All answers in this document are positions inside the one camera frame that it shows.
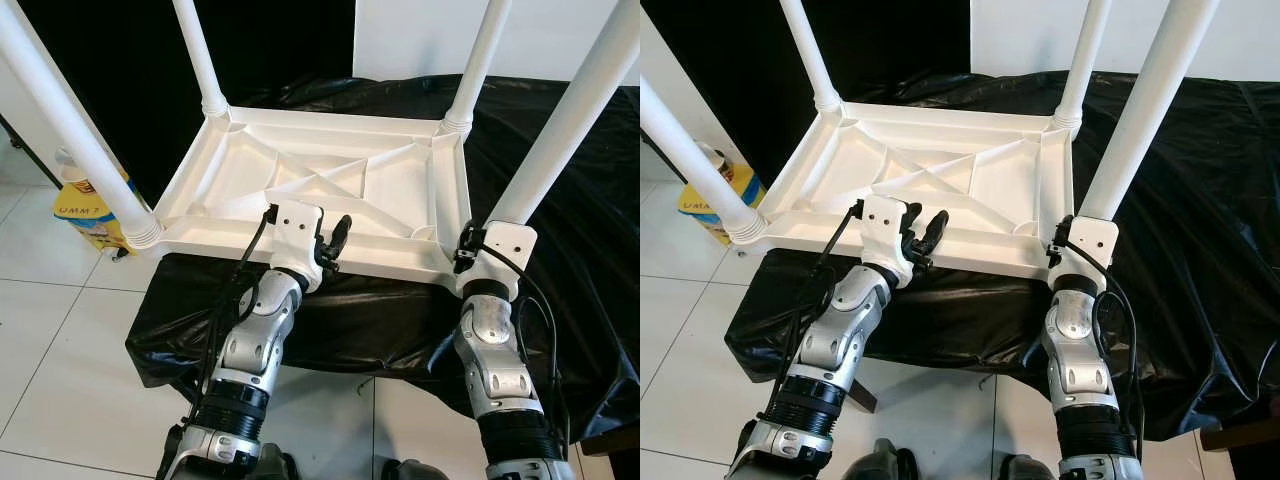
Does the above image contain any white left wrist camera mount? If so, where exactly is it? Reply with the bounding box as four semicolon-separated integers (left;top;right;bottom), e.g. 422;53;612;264
268;198;326;293
860;195;916;289

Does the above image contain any dark wooden table leg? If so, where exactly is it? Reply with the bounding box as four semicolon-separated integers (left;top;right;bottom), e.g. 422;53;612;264
845;372;879;413
1200;418;1280;451

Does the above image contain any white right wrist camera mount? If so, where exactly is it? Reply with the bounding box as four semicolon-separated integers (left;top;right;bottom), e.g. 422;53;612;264
1050;215;1119;294
458;222;539;299

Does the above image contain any dark left robot foot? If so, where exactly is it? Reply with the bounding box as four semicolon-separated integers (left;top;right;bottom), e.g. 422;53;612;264
255;445;301;480
845;440;916;480

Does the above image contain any black plastic table sheet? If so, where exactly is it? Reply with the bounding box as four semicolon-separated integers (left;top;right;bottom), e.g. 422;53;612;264
125;75;641;441
725;70;1280;441

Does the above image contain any black door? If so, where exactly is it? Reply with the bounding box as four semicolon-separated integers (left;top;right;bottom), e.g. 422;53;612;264
640;0;973;186
15;0;358;201

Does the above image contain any dark right robot foot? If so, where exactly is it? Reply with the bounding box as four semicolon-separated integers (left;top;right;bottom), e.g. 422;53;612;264
1000;455;1056;480
380;458;446;480

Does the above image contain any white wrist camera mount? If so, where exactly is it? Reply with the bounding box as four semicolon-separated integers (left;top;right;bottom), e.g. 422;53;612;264
860;195;916;289
268;198;326;293
1050;215;1119;294
458;222;539;299

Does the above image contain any dark robot foot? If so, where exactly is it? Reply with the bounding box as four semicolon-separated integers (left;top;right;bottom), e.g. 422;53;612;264
1000;455;1056;480
845;440;916;480
380;458;446;480
255;445;301;480

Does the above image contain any yellow blue cardboard box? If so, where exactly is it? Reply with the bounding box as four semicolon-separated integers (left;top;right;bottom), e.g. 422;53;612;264
678;160;766;246
52;170;136;256

